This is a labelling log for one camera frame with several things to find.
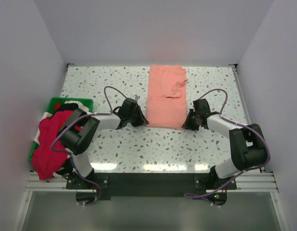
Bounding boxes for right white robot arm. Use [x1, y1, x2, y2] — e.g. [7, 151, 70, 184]
[182, 99, 270, 189]

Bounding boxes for aluminium frame rail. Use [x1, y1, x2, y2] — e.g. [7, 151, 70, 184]
[25, 171, 278, 193]

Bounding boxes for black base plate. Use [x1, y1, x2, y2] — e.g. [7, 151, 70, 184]
[65, 173, 237, 203]

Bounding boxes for red t shirt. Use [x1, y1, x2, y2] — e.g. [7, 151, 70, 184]
[31, 110, 77, 180]

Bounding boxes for green plastic basket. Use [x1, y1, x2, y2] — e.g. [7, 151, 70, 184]
[28, 96, 94, 162]

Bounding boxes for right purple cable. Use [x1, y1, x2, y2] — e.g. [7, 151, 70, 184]
[183, 89, 270, 200]

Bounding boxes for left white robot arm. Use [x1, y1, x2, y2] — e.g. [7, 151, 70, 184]
[51, 98, 149, 189]

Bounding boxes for salmon pink t shirt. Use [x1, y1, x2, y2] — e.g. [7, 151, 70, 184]
[146, 65, 188, 129]

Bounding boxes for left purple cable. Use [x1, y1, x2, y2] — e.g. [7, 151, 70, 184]
[50, 86, 129, 205]

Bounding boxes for purple cable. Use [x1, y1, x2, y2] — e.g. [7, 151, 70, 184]
[183, 89, 270, 200]
[50, 86, 129, 205]

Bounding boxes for black garment in basket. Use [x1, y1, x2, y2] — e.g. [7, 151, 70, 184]
[53, 103, 79, 118]

